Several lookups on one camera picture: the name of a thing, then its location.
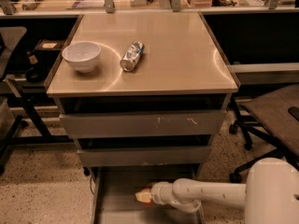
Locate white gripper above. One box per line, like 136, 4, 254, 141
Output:
135, 182, 175, 205

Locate red apple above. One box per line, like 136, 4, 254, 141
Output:
142, 188, 153, 205

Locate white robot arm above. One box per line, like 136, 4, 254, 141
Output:
135, 158, 299, 224

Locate open bottom grey drawer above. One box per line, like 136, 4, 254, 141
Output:
91, 165, 206, 224

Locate middle grey drawer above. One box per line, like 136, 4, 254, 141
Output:
78, 147, 211, 167

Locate top grey drawer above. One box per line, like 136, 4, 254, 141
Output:
60, 110, 226, 138

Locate grey drawer cabinet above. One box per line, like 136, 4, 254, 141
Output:
43, 11, 241, 224

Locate crushed silver soda can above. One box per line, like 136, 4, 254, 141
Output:
120, 41, 145, 72

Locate black office chair right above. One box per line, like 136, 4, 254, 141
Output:
229, 84, 299, 183

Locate white bowl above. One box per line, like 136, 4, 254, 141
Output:
62, 41, 102, 73

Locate dark bottle on shelf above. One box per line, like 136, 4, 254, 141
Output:
25, 51, 46, 82

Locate long background workbench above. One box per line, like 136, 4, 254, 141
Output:
0, 0, 291, 17

